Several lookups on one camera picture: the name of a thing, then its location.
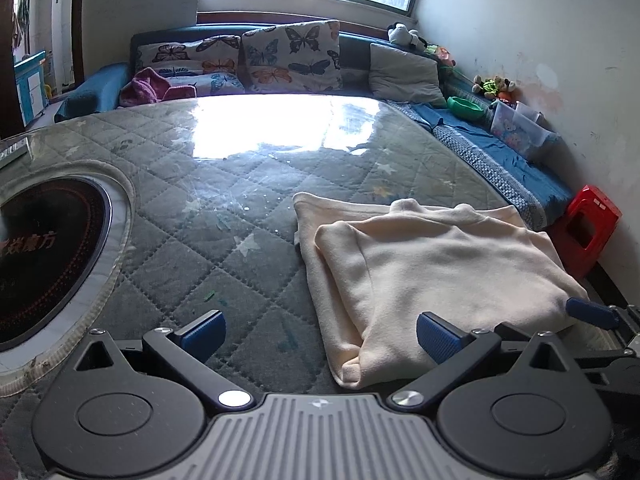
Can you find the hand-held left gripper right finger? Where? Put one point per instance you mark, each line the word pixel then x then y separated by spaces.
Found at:
pixel 440 337

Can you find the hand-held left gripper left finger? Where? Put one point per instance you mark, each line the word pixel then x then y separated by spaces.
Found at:
pixel 202 335

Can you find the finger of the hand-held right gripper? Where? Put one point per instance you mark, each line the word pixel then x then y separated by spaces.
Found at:
pixel 592 311
pixel 617 372

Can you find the cream sweater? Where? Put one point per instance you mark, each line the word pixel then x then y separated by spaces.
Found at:
pixel 440 270

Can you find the grey quilted table cover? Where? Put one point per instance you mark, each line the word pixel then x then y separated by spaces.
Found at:
pixel 200 240

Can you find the red plastic stool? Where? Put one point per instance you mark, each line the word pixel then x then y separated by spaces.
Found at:
pixel 595 205

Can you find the black round hot plate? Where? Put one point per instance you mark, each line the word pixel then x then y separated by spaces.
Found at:
pixel 45 250

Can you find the clear plastic storage box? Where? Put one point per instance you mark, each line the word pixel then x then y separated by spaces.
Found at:
pixel 515 130

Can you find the green bowl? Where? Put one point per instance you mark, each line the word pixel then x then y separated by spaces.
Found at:
pixel 465 107

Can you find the green yellow plush toy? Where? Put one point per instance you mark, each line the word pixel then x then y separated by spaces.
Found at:
pixel 495 87

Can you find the purple cloth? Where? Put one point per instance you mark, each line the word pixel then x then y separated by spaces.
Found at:
pixel 145 85

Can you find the grey cushion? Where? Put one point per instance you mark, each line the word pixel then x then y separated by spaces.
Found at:
pixel 405 75

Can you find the colourful plush toy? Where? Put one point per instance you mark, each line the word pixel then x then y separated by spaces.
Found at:
pixel 440 55

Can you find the blue sofa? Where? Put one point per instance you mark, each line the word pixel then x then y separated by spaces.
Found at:
pixel 356 60

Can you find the large butterfly print cushion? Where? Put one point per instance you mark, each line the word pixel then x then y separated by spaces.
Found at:
pixel 290 55

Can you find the small blue cabinet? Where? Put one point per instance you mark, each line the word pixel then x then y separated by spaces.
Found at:
pixel 30 85

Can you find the panda plush toy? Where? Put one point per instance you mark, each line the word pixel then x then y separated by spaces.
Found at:
pixel 400 34

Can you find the brown door frame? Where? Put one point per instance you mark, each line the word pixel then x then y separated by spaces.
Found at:
pixel 78 20

